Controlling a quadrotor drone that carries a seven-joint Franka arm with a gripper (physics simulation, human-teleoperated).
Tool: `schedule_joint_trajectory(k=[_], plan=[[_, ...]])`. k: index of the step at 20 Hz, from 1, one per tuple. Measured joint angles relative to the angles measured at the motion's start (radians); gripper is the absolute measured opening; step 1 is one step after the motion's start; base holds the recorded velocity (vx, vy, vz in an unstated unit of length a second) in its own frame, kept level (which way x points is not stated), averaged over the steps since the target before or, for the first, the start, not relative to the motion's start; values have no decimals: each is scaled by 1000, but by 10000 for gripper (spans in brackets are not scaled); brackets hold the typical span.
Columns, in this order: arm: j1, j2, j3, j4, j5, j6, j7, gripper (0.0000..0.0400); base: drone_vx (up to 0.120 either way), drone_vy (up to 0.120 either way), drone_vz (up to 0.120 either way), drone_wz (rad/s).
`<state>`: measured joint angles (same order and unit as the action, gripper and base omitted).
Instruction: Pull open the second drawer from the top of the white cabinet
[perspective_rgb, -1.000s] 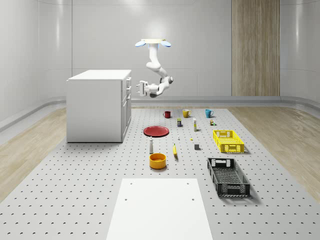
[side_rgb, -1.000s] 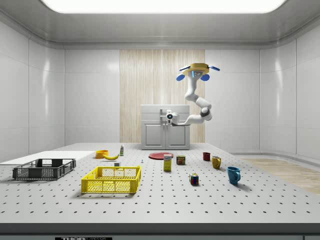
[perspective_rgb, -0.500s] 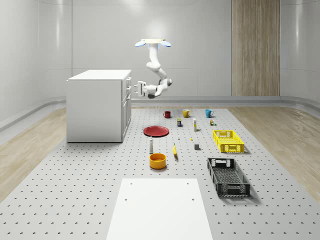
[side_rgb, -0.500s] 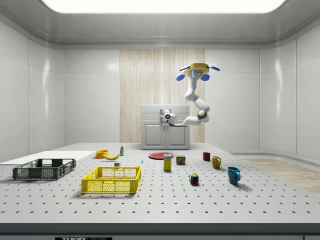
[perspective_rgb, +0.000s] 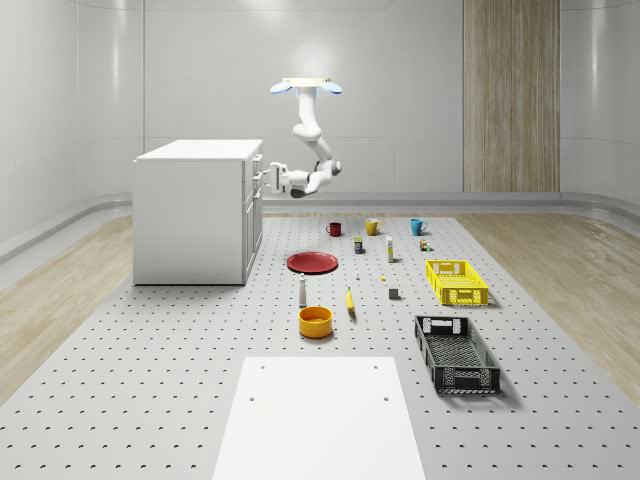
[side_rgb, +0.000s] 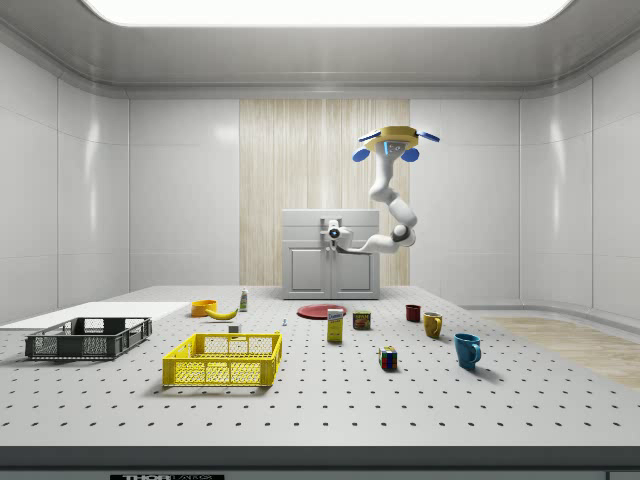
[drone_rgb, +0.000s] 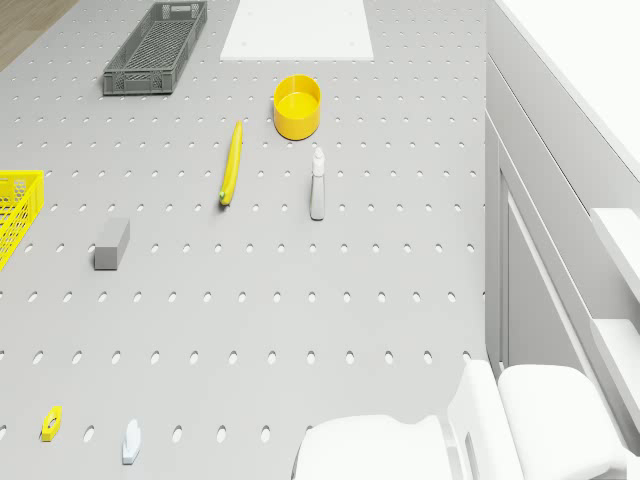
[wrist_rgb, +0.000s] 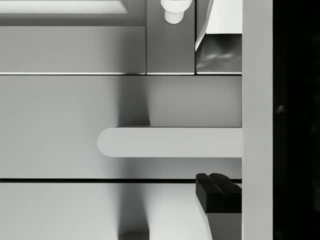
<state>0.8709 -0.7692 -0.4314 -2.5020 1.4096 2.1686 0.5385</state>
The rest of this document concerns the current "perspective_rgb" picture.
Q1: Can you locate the white cabinet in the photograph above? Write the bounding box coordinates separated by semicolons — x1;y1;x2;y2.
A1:
132;138;265;287

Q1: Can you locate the dark grey basket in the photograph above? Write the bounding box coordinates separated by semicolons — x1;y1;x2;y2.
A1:
413;315;503;397

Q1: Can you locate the yellow basket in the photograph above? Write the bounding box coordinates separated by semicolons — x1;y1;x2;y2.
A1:
425;258;491;307

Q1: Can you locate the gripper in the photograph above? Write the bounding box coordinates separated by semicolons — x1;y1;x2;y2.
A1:
260;161;291;195

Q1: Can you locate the drone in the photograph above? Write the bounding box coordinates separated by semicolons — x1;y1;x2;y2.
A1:
270;76;345;97

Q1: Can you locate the white board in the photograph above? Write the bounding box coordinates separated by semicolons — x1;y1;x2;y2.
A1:
211;355;428;480

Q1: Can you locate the yellow bowl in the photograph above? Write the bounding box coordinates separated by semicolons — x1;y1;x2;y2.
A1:
298;305;334;339

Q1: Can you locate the red plate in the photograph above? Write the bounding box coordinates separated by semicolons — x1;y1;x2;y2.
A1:
286;251;341;276

